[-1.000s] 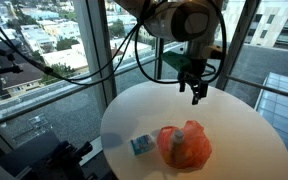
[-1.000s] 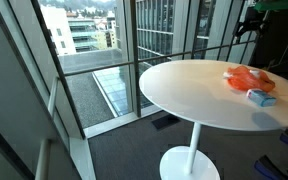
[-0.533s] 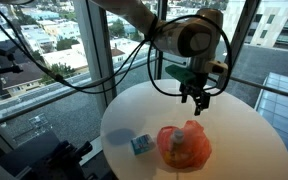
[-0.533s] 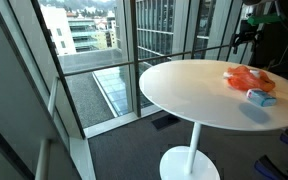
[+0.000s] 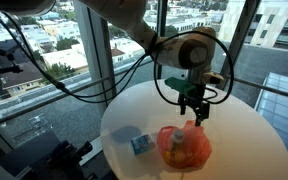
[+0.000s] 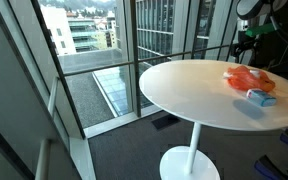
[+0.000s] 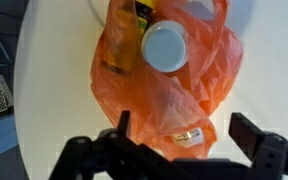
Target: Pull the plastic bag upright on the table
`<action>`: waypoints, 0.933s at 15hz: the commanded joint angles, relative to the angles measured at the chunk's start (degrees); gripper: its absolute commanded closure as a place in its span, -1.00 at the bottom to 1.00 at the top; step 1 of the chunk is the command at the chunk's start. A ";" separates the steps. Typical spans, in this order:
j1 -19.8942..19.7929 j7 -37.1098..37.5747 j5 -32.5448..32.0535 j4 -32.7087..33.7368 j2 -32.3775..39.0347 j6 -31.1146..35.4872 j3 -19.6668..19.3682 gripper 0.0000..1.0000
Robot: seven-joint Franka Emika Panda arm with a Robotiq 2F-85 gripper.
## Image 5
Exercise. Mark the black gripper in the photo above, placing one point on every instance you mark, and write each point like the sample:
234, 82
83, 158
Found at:
194, 101

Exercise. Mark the orange plastic bag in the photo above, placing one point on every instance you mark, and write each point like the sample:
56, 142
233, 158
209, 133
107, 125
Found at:
199, 146

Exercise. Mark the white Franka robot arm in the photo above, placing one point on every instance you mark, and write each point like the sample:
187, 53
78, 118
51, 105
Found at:
184, 50

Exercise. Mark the white capped bottle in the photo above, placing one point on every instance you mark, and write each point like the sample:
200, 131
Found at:
177, 136

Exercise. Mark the small blue carton box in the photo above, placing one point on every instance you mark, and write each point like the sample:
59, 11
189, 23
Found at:
142, 144

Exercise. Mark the black equipment stand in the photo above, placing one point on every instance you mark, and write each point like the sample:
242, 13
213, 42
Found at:
44, 160

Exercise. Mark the metal window railing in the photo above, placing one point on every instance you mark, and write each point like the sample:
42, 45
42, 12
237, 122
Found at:
34, 107

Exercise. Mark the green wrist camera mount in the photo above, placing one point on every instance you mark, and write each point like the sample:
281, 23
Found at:
180, 85

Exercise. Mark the white round pedestal table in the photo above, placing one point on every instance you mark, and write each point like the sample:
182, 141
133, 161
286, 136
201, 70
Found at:
244, 140

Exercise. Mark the black camera on tripod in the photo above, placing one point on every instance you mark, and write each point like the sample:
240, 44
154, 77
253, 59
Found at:
9, 68

